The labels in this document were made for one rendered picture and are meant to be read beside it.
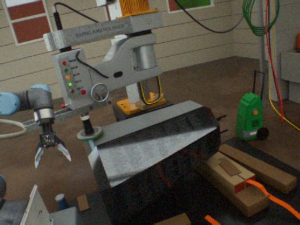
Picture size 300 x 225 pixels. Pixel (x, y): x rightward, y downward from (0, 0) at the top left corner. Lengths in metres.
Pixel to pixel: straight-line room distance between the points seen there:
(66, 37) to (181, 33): 6.96
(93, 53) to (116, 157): 6.25
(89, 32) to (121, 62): 0.34
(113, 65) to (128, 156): 0.71
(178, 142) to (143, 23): 1.00
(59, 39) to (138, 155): 1.02
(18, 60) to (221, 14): 7.00
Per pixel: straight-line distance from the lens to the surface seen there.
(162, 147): 1.89
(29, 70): 8.08
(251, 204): 2.16
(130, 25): 1.95
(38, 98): 1.12
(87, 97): 1.79
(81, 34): 1.77
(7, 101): 0.99
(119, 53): 1.89
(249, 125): 3.18
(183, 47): 8.49
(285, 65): 4.40
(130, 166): 1.80
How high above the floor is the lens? 1.62
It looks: 21 degrees down
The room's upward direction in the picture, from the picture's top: 11 degrees counter-clockwise
